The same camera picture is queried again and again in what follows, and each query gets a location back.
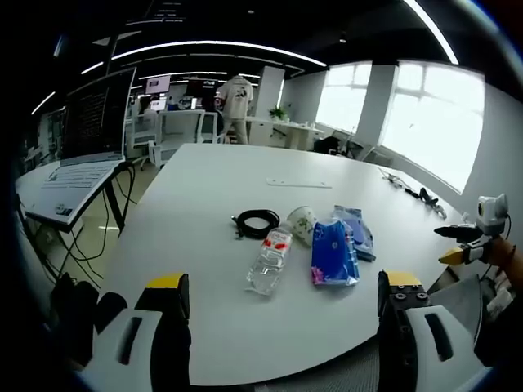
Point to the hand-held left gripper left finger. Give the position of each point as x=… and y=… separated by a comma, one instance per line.
x=135, y=335

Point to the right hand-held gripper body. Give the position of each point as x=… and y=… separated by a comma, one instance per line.
x=490, y=220

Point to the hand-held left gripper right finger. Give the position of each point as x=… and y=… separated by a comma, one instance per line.
x=425, y=335

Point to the blue wet wipes packet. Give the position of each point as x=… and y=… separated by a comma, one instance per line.
x=359, y=234

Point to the blue tissue packet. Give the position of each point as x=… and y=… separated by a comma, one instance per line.
x=333, y=253

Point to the clear plastic water bottle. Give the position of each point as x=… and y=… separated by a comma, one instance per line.
x=270, y=261

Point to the white floral paper cup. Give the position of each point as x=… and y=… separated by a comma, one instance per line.
x=301, y=224

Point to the grey chair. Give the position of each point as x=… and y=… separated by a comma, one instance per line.
x=457, y=302

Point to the white table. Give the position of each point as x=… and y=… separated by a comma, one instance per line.
x=253, y=326

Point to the laptop stand table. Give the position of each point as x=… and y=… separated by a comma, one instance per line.
x=61, y=192

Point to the silver laptop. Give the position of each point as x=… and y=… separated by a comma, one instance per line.
x=88, y=151

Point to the white counter desk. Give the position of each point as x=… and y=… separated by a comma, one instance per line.
x=292, y=132

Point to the green potted plant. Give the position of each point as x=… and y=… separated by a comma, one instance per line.
x=278, y=113

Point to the white office chair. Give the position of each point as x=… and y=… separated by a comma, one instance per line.
x=204, y=126

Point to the wall monitor screen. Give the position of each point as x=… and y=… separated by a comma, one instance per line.
x=157, y=85

